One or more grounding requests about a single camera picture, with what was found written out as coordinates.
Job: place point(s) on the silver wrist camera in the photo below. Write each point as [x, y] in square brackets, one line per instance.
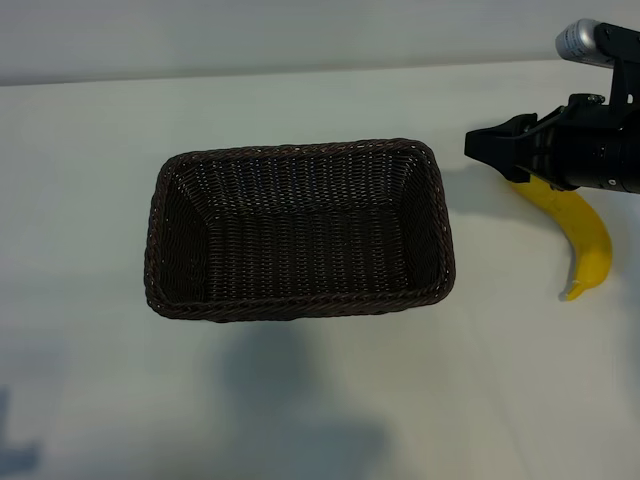
[580, 42]

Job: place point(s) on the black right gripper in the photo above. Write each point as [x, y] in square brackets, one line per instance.
[565, 150]

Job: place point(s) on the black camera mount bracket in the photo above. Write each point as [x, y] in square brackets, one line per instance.
[625, 65]

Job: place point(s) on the dark brown wicker basket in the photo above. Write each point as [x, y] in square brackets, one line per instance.
[300, 250]

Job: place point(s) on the yellow banana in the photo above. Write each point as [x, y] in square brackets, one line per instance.
[585, 225]

